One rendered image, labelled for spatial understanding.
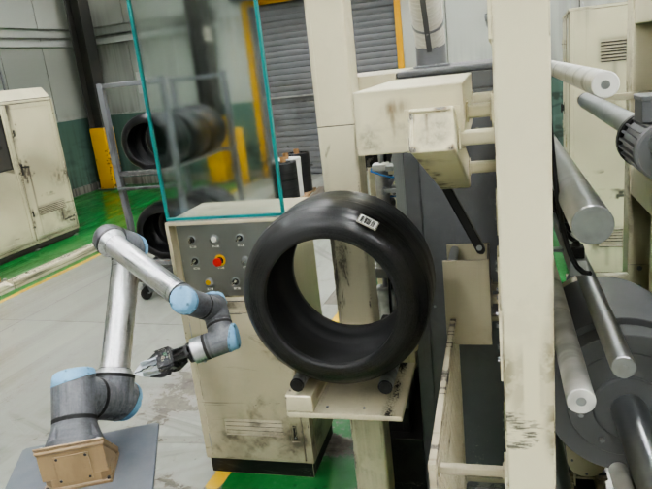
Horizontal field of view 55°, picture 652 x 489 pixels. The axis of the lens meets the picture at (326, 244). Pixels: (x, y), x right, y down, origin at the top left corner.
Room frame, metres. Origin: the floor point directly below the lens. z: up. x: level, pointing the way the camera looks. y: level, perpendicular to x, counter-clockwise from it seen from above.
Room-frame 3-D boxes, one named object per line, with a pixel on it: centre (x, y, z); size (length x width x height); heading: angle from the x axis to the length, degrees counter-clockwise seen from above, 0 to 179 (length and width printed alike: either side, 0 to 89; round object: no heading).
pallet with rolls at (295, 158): (8.84, 0.38, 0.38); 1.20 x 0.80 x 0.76; 168
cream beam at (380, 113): (1.72, -0.29, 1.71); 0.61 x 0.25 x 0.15; 164
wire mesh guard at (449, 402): (1.61, -0.30, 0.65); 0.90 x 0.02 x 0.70; 164
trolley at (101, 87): (5.96, 1.26, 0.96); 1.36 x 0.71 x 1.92; 160
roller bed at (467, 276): (2.03, -0.47, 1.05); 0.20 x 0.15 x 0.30; 164
